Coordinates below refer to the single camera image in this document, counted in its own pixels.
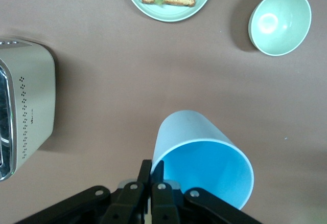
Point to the pale green bowl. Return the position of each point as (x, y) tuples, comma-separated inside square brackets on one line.
[(281, 22)]

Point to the pale green plate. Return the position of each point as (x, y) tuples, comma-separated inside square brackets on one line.
[(173, 13)]

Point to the beige and chrome toaster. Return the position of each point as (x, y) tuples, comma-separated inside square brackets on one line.
[(35, 93)]

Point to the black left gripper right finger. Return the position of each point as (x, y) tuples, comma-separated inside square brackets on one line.
[(163, 203)]

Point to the light blue plastic cup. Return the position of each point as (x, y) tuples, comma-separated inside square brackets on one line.
[(204, 162)]

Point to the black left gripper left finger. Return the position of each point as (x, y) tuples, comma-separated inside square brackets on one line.
[(127, 203)]

